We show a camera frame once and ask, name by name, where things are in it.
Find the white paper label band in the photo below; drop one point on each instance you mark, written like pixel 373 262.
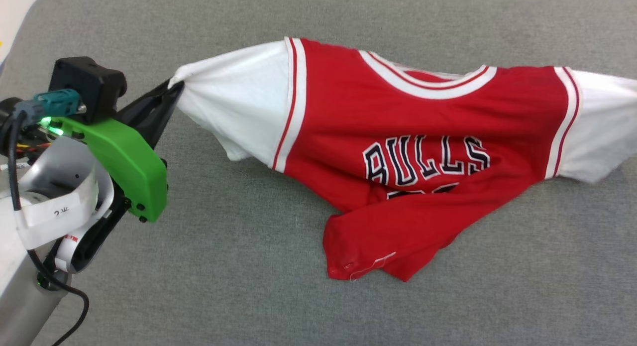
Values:
pixel 54 216

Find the red white basketball jersey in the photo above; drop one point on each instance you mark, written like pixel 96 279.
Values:
pixel 398 112

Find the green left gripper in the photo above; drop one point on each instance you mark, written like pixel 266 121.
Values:
pixel 134 172

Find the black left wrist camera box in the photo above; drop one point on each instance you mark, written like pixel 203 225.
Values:
pixel 92 84

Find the white equipment box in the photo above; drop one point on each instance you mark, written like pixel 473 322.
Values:
pixel 12 12

